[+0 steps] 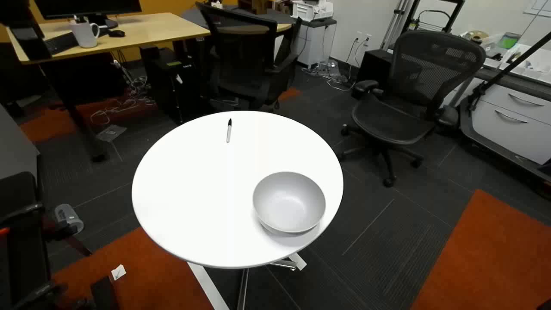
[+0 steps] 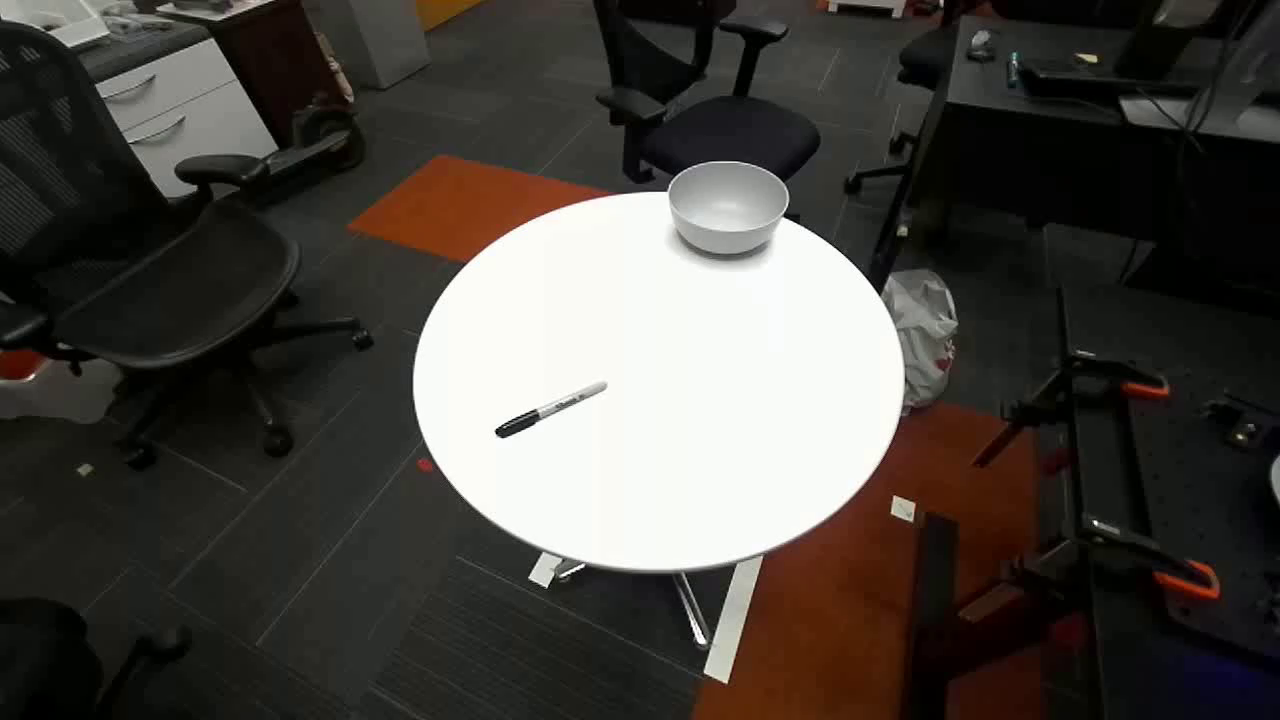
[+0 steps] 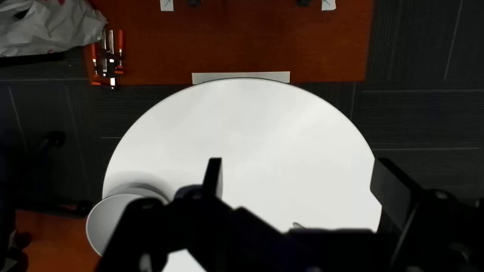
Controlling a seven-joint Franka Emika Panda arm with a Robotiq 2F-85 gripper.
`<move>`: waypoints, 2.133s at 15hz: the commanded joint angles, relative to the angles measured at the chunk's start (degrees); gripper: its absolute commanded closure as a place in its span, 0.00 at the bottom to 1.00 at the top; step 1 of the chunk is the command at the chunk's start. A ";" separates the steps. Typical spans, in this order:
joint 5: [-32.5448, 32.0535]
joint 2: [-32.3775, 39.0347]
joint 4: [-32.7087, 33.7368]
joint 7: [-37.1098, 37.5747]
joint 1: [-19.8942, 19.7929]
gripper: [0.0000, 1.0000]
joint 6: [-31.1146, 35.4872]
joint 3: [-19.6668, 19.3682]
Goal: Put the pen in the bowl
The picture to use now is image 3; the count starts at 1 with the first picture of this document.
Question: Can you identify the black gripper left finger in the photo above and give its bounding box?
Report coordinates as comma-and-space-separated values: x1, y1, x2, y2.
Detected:
203, 157, 223, 196

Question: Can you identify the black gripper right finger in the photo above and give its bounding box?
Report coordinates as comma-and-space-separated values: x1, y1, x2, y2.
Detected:
371, 157, 424, 234

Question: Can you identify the white ceramic bowl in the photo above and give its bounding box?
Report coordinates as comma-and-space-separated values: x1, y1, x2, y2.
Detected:
85, 187, 168, 255

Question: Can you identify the white plastic bag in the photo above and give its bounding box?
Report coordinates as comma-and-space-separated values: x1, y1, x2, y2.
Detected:
0, 0, 108, 57

